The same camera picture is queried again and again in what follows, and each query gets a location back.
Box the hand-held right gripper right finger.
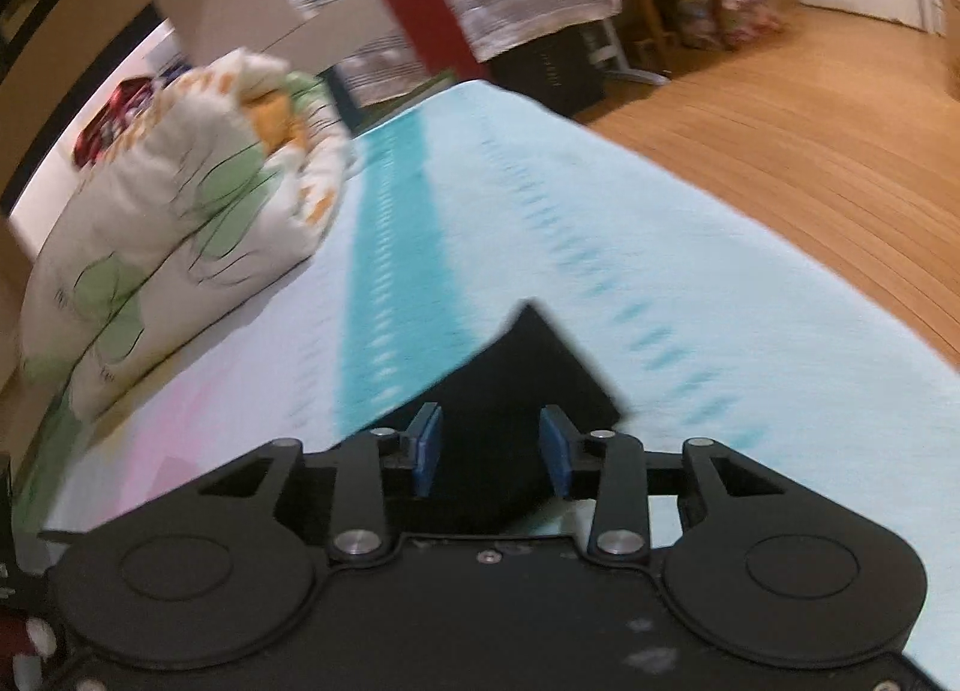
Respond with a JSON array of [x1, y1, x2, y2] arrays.
[[538, 404, 790, 563]]

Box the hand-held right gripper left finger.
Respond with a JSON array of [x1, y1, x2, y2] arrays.
[[196, 401, 445, 563]]

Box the black pants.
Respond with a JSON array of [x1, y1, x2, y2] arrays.
[[328, 299, 625, 536]]

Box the upper leaf-print pillow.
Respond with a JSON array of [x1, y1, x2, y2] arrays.
[[18, 49, 362, 423]]

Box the black box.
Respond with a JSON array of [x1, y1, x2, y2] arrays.
[[490, 23, 610, 121]]

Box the white metal leg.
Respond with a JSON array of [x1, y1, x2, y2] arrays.
[[598, 16, 673, 86]]

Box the red patterned cloth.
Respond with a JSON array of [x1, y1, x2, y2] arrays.
[[73, 77, 164, 169]]

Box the red bed post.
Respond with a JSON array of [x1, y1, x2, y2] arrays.
[[373, 0, 493, 83]]

